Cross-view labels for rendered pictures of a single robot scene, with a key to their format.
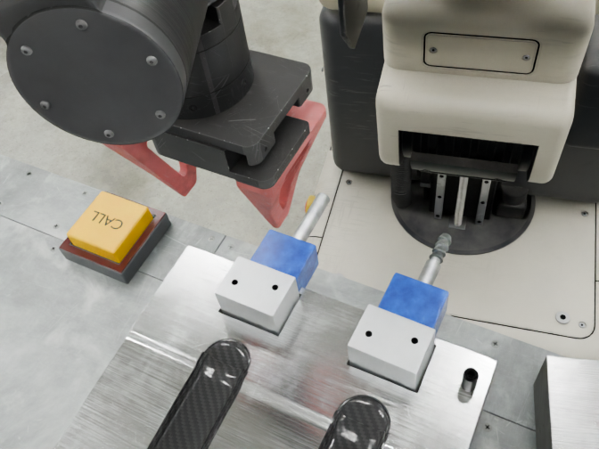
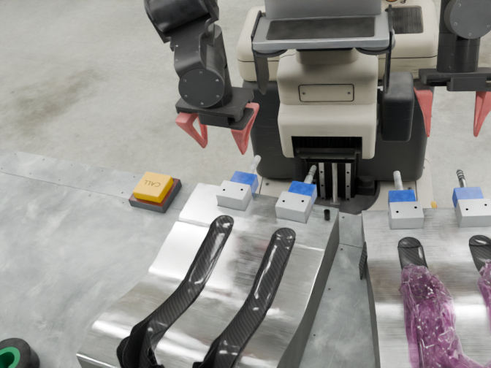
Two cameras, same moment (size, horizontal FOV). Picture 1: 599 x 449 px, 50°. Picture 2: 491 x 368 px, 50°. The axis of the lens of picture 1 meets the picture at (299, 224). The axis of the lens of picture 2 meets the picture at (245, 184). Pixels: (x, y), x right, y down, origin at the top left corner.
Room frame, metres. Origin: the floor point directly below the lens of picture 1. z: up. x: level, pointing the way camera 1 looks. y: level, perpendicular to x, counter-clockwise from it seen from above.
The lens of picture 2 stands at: (-0.37, 0.08, 1.55)
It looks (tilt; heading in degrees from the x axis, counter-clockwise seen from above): 45 degrees down; 354
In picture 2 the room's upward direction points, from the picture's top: 11 degrees counter-clockwise
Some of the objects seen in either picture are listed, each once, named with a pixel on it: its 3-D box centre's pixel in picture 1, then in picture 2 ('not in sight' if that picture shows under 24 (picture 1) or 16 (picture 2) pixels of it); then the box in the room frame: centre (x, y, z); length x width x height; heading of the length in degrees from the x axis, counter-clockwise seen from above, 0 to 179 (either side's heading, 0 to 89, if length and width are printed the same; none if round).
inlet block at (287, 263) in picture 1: (289, 256); (245, 181); (0.30, 0.01, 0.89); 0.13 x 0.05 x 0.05; 145
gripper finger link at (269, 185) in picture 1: (250, 162); (231, 127); (0.25, 0.02, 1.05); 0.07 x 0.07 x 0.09; 55
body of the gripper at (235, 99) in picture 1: (190, 52); (211, 86); (0.27, 0.04, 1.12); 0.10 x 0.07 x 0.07; 55
